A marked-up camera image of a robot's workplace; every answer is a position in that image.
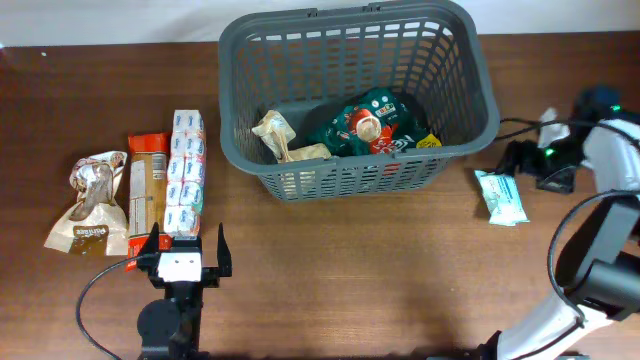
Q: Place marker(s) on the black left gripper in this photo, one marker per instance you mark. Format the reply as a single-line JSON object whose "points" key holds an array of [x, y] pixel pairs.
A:
{"points": [[210, 276]]}

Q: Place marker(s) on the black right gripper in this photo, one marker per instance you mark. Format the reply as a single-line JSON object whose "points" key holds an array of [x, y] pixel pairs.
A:
{"points": [[526, 149]]}

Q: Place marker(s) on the light blue wipes pack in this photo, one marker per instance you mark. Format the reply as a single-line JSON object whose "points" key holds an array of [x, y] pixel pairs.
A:
{"points": [[502, 198]]}

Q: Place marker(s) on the white tissue multipack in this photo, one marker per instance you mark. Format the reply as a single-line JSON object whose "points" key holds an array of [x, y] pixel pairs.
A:
{"points": [[185, 174]]}

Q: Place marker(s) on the beige paper bag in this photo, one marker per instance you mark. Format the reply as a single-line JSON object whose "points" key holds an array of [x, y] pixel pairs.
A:
{"points": [[276, 133]]}

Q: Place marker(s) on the green red snack bag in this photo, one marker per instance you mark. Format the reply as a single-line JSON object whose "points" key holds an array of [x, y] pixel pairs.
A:
{"points": [[377, 122]]}

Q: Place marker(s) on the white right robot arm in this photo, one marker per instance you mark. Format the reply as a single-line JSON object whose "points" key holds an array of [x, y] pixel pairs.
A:
{"points": [[595, 283]]}

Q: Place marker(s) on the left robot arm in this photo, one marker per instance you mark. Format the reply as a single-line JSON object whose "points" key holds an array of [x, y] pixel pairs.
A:
{"points": [[170, 327]]}

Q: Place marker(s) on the brown white cookie bag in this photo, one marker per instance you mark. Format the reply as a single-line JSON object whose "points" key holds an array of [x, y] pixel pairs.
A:
{"points": [[95, 225]]}

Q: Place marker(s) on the orange cracker package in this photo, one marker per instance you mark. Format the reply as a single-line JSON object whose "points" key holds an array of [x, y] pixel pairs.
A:
{"points": [[147, 194]]}

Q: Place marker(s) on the grey plastic basket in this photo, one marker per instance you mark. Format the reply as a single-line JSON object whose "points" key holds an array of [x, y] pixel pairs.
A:
{"points": [[308, 64]]}

